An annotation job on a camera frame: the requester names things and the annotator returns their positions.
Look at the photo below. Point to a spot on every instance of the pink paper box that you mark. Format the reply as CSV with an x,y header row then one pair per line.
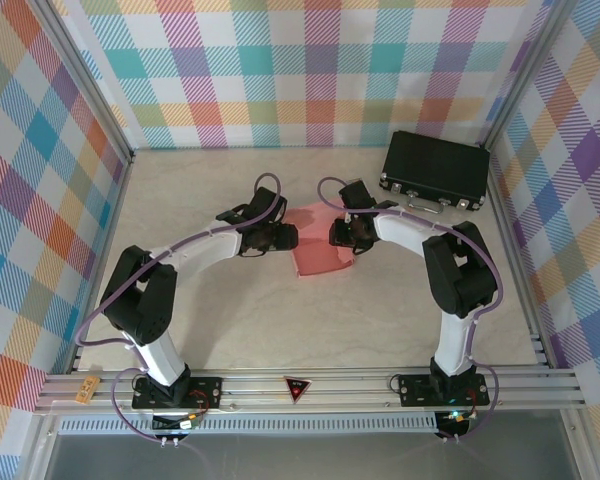
x,y
320,260

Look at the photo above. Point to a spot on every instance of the aluminium mounting rail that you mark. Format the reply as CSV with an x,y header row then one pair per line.
x,y
355,387

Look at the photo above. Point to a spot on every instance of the red triangular button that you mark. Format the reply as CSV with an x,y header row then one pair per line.
x,y
297,389

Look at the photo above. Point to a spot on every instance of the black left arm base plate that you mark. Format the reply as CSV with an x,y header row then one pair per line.
x,y
210,392

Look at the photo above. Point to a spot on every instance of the aluminium side rail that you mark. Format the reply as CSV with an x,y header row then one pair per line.
x,y
113,210
506,210

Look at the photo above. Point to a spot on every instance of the grey metal sheet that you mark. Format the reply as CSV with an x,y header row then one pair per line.
x,y
305,457

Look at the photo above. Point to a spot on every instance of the aluminium frame post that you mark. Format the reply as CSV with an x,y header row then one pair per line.
x,y
84,75
517,75

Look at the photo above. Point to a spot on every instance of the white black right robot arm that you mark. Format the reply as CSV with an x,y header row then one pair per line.
x,y
452,345

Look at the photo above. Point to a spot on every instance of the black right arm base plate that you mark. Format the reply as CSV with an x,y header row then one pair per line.
x,y
410,390

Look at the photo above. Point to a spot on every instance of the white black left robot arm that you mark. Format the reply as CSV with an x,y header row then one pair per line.
x,y
162,360

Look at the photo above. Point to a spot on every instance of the small wooden block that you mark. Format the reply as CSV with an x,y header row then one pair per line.
x,y
86,390

